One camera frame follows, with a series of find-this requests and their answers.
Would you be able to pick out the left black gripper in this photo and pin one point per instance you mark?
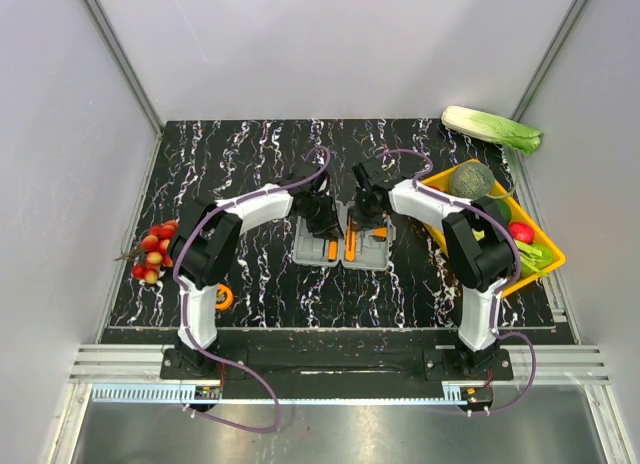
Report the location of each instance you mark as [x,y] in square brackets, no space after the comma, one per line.
[330,228]

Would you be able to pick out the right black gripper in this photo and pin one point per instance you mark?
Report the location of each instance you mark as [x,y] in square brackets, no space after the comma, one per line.
[359,219]

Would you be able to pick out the grey plastic tool case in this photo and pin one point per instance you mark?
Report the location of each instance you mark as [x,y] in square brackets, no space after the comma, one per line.
[371,255]

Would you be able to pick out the short orange screwdriver handle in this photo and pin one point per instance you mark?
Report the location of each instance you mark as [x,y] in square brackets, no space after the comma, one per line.
[332,252]

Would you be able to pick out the orange utility knife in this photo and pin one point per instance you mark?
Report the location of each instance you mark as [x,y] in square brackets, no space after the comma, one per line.
[350,243]

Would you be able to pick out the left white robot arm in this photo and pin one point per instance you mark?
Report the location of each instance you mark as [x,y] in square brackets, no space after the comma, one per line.
[204,246]

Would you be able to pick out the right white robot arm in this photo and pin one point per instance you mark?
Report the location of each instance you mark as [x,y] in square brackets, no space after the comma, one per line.
[480,249]

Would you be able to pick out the toy cantaloupe melon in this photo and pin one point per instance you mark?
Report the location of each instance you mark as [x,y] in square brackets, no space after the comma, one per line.
[471,180]

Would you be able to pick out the orange tape measure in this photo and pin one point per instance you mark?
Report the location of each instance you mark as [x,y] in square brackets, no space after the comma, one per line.
[224,297]

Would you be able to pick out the toy green avocado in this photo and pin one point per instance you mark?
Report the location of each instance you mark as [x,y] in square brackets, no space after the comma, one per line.
[505,210]

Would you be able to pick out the toy napa cabbage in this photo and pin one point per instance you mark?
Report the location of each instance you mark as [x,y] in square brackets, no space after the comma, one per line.
[492,128]

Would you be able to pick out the toy red apple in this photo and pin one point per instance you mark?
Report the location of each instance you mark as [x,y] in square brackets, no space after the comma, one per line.
[522,232]

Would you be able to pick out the toy lychee bunch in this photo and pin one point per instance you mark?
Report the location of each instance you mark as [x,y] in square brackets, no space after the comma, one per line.
[150,256]

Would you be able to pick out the toy green leafy vegetable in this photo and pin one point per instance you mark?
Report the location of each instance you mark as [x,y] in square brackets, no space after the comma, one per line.
[534,258]

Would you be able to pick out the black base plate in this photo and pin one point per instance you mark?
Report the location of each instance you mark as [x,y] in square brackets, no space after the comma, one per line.
[417,353]

